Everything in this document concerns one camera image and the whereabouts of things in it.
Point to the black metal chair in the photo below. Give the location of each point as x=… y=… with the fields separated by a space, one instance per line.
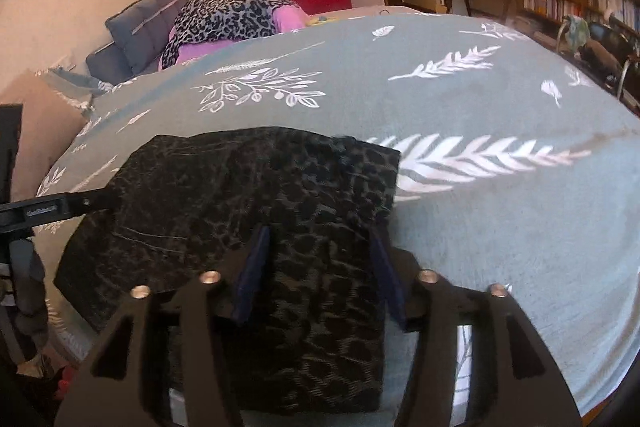
x=607 y=52

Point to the pink purple blanket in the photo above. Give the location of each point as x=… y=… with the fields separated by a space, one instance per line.
x=240 y=31

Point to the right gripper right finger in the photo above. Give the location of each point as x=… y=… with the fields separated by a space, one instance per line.
x=479 y=361

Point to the yellow blue toy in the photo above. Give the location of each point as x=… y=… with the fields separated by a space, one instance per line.
x=319 y=20

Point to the blue padded headboard cushion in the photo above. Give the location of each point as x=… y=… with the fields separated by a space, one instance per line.
x=139 y=34

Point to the beige pillow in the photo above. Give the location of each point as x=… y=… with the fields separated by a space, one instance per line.
x=50 y=123

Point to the leopard print garment pile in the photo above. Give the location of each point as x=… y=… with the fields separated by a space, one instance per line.
x=225 y=16

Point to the teal leaf print bedspread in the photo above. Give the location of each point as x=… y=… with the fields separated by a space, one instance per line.
x=515 y=167

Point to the dark leopard print pants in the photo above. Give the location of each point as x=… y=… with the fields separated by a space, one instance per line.
x=183 y=206

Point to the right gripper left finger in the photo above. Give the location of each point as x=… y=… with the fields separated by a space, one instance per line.
x=125 y=378

